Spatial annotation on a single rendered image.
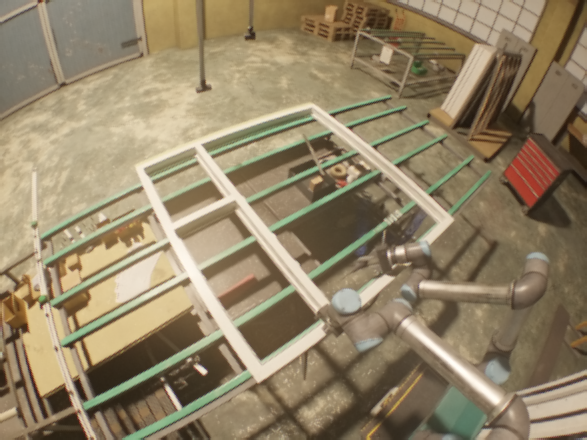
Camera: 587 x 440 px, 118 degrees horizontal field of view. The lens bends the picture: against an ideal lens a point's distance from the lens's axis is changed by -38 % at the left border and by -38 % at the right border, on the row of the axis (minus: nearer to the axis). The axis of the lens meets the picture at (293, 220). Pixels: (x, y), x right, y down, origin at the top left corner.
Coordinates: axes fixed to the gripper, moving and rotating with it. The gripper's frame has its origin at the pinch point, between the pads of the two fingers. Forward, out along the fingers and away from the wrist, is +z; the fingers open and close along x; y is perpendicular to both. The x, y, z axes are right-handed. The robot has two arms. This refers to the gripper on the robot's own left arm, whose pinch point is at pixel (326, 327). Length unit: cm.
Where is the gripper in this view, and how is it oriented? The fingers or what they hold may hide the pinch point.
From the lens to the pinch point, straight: 123.6
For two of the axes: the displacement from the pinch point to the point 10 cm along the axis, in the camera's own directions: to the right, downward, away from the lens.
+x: 6.0, 6.7, -4.3
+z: -1.1, 6.0, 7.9
